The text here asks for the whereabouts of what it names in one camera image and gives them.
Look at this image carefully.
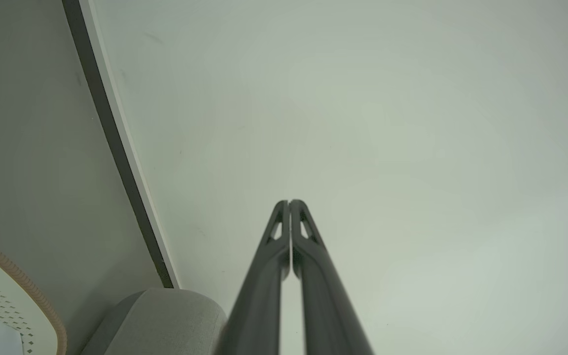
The grey fabric sofa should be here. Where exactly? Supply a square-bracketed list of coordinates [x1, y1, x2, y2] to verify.
[79, 288, 229, 355]

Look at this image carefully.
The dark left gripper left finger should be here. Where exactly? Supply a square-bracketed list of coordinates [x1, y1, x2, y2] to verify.
[214, 200, 292, 355]

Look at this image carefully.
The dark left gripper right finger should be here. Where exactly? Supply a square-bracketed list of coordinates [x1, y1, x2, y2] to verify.
[289, 199, 374, 355]

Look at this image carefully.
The white wall baseboard strip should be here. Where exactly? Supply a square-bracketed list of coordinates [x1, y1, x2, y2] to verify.
[78, 0, 181, 289]

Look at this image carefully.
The white laundry basket brown rim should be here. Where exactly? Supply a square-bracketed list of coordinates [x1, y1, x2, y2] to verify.
[0, 235, 68, 355]

